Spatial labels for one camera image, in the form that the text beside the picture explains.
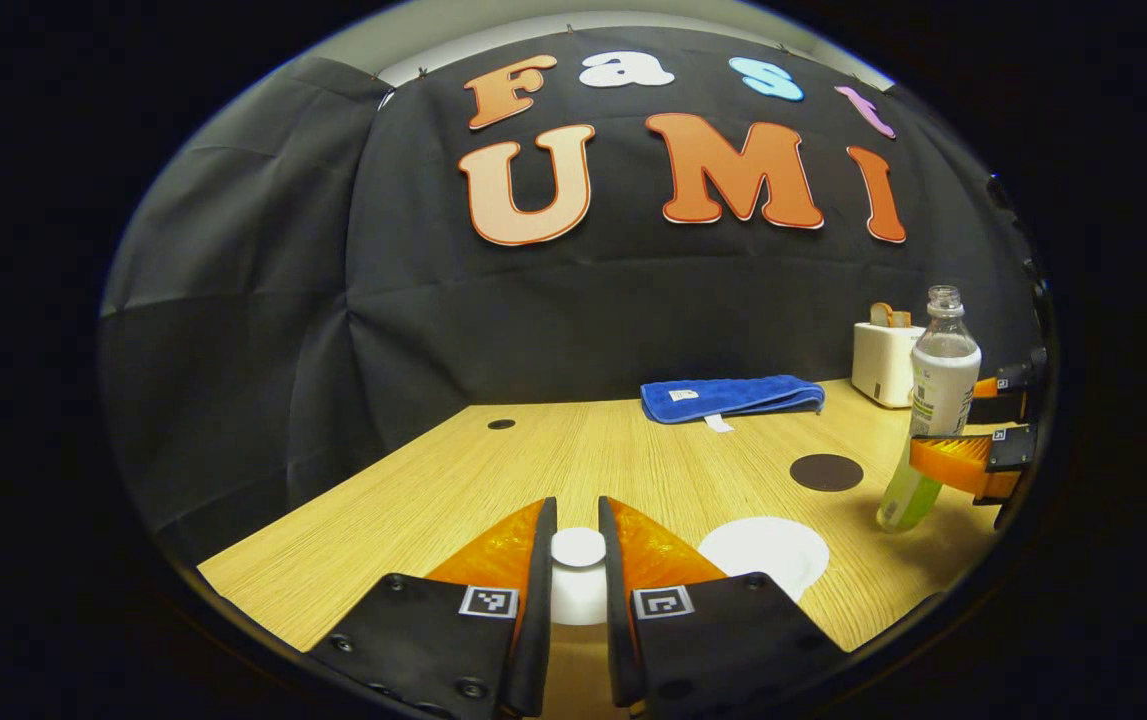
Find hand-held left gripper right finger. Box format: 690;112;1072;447
598;495;849;711

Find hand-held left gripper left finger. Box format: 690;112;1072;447
308;497;559;719

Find clear plastic water bottle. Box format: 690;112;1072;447
876;285;983;533

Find dark brown round coaster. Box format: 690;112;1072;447
790;453;864;492

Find white teacup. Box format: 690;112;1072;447
698;517;831;602

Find white toaster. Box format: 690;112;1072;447
851;320;927;409

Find blue folded towel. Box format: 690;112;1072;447
640;375;826;433

